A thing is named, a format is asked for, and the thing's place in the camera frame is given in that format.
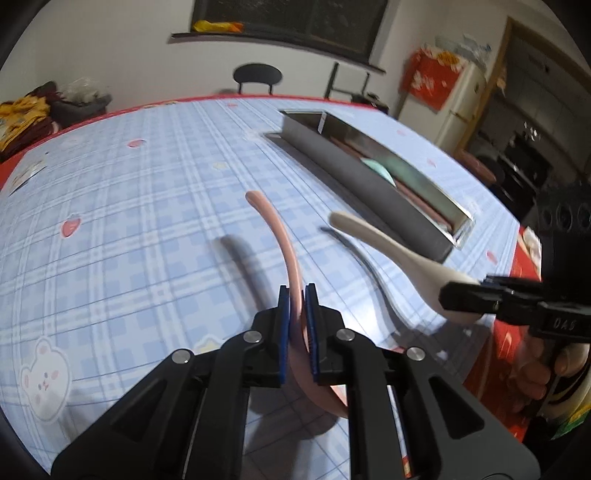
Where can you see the clear plastic bag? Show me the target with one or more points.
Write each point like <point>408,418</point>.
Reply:
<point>78,87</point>

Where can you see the black chair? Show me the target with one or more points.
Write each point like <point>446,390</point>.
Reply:
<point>256,74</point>

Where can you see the dark window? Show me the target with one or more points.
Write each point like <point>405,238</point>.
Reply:
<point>300,18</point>

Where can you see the black bag with plastic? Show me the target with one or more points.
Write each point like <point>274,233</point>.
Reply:
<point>78,113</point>

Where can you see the person's right hand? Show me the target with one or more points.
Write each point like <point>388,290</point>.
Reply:
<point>531,369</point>

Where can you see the red printed cloth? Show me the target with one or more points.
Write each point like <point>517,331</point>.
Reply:
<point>429,78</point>

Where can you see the black rice cooker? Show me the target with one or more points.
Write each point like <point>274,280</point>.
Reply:
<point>369,102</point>

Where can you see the small clear packet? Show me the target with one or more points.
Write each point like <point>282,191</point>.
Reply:
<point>27,173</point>

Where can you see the cream refrigerator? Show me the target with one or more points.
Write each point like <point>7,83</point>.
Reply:
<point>461,108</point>

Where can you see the black metal rack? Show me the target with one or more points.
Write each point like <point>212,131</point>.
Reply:
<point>333,81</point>

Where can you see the yellow garment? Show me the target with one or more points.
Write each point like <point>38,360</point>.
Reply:
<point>23,115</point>

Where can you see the yellow orange package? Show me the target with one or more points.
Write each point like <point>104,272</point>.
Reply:
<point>217,26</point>

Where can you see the pink plastic spoon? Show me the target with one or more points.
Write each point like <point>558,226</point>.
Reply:
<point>277,221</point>

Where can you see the pink basin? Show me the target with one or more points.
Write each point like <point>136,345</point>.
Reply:
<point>478,166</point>

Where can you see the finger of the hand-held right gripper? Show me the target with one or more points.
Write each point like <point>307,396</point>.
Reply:
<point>466,299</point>
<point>512,282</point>

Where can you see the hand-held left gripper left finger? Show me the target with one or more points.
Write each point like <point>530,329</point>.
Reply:
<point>284,341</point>

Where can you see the green plastic spoon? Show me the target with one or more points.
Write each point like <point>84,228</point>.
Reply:
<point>376,167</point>

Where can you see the cream plastic spoon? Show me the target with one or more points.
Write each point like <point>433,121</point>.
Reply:
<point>406,258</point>

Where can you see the metal utensil tray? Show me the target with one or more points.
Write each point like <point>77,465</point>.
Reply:
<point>369,194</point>

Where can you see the wooden door frame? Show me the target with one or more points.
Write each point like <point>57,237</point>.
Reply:
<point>496,78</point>

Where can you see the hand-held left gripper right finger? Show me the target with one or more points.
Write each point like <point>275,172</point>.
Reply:
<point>312,341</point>

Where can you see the pink chopstick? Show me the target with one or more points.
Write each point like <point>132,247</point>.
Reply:
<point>415,194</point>

